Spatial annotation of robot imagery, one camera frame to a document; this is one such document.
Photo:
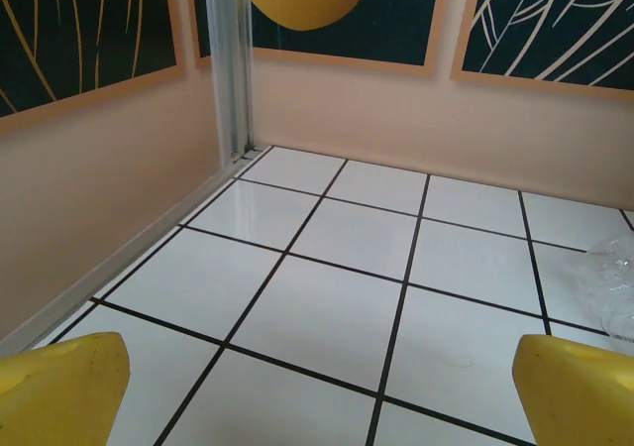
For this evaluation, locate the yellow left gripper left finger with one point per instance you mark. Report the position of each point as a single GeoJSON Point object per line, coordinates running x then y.
{"type": "Point", "coordinates": [59, 396]}

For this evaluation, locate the aluminium side rail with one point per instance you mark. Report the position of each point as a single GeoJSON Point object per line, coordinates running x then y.
{"type": "Point", "coordinates": [124, 255]}

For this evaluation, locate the aluminium corner post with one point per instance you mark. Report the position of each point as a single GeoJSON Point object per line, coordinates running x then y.
{"type": "Point", "coordinates": [230, 69]}

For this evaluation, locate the clear bottle red white label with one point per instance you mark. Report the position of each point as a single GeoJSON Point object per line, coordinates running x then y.
{"type": "Point", "coordinates": [611, 287]}

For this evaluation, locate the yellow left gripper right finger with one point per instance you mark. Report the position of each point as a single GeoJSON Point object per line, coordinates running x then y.
{"type": "Point", "coordinates": [579, 401]}

